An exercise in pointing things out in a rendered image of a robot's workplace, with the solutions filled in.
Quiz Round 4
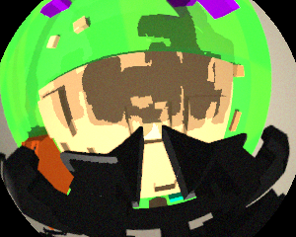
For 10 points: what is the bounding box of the turquoise cube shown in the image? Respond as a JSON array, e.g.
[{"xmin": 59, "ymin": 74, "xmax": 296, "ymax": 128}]
[{"xmin": 168, "ymin": 193, "xmax": 183, "ymax": 202}]

